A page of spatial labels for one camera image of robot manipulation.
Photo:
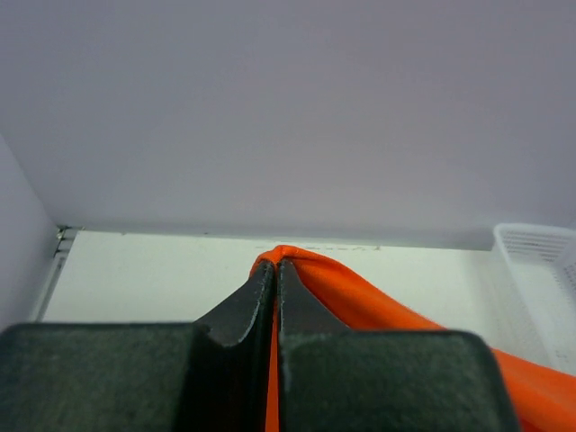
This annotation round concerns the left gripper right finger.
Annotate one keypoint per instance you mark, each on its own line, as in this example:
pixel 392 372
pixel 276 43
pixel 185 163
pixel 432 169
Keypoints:
pixel 335 378

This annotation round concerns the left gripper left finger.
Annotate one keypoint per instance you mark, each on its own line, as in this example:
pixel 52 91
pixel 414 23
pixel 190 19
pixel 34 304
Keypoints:
pixel 207 375

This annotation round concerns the orange t shirt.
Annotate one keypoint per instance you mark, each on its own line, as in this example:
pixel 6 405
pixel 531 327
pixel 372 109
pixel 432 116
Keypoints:
pixel 543 398

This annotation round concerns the white plastic basket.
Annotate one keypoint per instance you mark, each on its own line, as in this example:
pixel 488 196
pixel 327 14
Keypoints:
pixel 532 270

